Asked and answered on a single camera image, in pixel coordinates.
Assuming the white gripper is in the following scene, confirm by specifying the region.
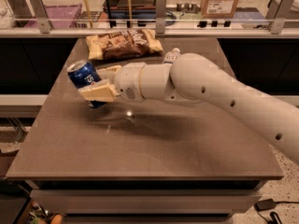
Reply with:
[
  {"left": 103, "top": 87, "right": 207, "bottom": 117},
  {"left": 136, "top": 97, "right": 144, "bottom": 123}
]
[{"left": 78, "top": 63, "right": 146, "bottom": 103}]

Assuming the blue pepsi can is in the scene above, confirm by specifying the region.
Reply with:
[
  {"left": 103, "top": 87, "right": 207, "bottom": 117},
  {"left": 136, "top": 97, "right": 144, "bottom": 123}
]
[{"left": 66, "top": 59, "right": 107, "bottom": 109}]

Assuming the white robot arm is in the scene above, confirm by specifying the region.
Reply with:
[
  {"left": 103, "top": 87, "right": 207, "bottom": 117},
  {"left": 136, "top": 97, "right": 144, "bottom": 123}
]
[{"left": 78, "top": 53, "right": 299, "bottom": 163}]

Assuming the brown chip bag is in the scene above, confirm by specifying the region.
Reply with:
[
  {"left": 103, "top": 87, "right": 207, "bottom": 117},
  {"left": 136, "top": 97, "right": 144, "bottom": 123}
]
[{"left": 86, "top": 29, "right": 164, "bottom": 60}]

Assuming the clear plastic water bottle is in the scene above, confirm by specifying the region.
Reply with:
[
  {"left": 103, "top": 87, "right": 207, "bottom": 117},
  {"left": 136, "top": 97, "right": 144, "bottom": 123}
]
[{"left": 163, "top": 48, "right": 180, "bottom": 63}]

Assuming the purple plastic crate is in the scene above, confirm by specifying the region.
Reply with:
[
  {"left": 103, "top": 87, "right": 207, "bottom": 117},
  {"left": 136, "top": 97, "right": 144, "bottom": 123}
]
[{"left": 24, "top": 3, "right": 84, "bottom": 29}]

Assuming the cardboard box with label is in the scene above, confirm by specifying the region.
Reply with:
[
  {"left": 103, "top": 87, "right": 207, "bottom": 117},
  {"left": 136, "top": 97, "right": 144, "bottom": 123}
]
[{"left": 200, "top": 0, "right": 239, "bottom": 18}]

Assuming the black power adapter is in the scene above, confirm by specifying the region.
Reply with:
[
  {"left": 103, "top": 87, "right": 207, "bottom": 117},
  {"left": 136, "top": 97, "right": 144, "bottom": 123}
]
[{"left": 254, "top": 199, "right": 277, "bottom": 211}]

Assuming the middle metal rail bracket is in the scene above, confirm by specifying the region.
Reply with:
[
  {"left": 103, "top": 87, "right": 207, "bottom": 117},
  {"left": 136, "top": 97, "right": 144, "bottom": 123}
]
[{"left": 155, "top": 0, "right": 166, "bottom": 35}]

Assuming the metal rail bracket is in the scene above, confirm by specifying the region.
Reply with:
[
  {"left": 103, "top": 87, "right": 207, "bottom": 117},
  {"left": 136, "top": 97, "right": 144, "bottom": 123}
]
[
  {"left": 155, "top": 0, "right": 166, "bottom": 35},
  {"left": 30, "top": 0, "right": 52, "bottom": 34},
  {"left": 266, "top": 0, "right": 294, "bottom": 35}
]

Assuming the left metal rail bracket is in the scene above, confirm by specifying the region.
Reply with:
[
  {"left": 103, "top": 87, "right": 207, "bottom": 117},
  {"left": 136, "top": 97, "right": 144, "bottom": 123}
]
[{"left": 30, "top": 0, "right": 52, "bottom": 34}]

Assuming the grey table frame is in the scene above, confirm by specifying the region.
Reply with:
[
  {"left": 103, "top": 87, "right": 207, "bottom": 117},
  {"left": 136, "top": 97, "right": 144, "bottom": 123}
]
[{"left": 31, "top": 189, "right": 262, "bottom": 224}]

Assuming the right metal rail bracket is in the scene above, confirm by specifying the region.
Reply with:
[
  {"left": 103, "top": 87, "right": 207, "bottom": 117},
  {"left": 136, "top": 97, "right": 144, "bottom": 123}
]
[{"left": 266, "top": 0, "right": 294, "bottom": 35}]

